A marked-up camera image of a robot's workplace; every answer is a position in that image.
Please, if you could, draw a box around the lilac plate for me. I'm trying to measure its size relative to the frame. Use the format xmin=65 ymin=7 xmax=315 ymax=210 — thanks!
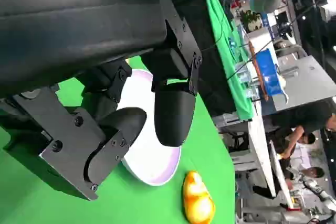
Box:
xmin=119 ymin=68 xmax=183 ymax=187

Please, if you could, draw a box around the potted plant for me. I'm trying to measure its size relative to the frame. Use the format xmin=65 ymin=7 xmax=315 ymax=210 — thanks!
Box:
xmin=239 ymin=9 xmax=264 ymax=33

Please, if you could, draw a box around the orange white toy bread roll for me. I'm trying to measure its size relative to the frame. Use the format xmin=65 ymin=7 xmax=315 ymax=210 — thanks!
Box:
xmin=182 ymin=170 xmax=217 ymax=223

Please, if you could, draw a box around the blue bag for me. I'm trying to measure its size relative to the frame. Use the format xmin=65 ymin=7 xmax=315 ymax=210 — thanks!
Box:
xmin=255 ymin=48 xmax=287 ymax=96

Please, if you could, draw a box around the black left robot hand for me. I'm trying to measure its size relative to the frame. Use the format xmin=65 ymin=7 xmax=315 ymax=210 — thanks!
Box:
xmin=0 ymin=0 xmax=203 ymax=201

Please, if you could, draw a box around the green cloth on background table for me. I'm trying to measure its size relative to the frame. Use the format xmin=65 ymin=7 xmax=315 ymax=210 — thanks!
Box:
xmin=204 ymin=0 xmax=256 ymax=123

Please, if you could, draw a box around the person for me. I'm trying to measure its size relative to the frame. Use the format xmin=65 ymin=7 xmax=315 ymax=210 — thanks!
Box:
xmin=270 ymin=106 xmax=336 ymax=161
xmin=285 ymin=166 xmax=327 ymax=191

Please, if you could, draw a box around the grey desk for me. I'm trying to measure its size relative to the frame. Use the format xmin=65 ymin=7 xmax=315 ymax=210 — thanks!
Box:
xmin=272 ymin=55 xmax=336 ymax=112

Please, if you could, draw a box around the white background table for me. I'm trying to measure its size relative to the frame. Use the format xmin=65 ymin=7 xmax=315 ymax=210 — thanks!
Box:
xmin=247 ymin=34 xmax=278 ymax=199

